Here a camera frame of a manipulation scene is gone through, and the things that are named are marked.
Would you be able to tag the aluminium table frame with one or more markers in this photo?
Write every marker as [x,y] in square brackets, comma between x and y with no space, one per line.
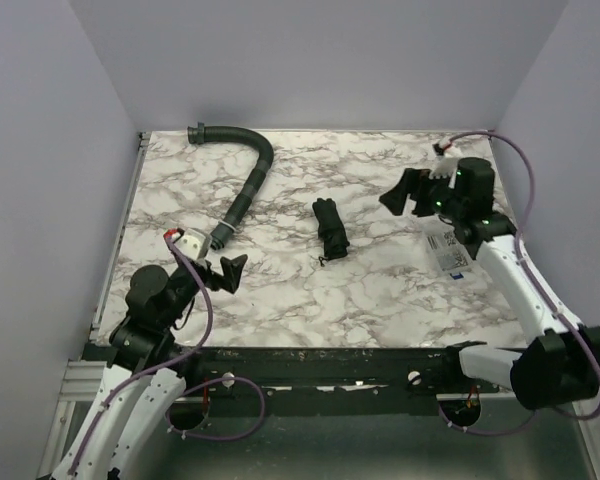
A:
[82,378]

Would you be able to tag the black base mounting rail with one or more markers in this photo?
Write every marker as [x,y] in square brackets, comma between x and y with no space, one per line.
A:
[311,382]

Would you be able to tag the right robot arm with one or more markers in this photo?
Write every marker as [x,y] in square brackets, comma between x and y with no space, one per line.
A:
[561,363]

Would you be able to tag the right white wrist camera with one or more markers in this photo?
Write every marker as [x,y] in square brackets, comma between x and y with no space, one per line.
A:
[447,157]

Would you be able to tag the black folding umbrella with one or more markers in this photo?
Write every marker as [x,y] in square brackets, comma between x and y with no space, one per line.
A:
[331,230]

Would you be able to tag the clear plastic screw box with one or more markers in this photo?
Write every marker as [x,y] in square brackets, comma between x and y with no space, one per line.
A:
[447,254]

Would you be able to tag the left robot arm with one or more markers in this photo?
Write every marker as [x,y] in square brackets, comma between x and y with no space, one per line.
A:
[143,375]

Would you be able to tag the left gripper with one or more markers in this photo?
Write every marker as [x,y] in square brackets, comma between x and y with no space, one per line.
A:
[216,278]

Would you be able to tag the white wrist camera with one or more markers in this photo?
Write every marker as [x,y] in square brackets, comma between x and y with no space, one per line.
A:
[192,244]
[447,157]

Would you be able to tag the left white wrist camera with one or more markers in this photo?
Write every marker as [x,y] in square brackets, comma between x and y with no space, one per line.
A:
[192,244]

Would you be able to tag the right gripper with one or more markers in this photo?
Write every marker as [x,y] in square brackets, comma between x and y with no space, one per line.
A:
[419,192]

